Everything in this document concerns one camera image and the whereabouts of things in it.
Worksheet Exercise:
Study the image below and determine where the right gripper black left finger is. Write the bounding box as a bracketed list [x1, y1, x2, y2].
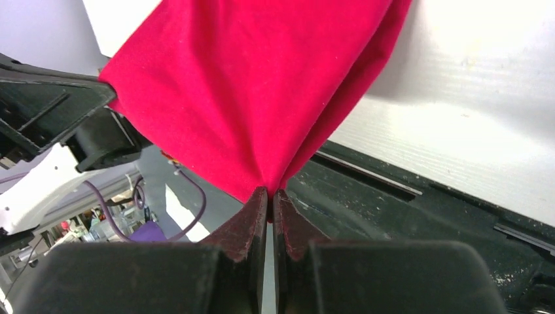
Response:
[17, 187, 268, 313]

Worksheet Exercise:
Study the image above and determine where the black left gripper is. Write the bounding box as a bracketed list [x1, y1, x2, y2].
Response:
[1, 55, 152, 173]

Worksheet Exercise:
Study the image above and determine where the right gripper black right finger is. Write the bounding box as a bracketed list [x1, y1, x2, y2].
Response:
[273, 190, 506, 313]

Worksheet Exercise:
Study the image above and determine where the red t-shirt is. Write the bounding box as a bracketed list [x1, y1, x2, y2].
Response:
[100, 1, 411, 201]

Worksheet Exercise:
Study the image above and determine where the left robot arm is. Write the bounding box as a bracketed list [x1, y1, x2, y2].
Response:
[1, 55, 150, 254]

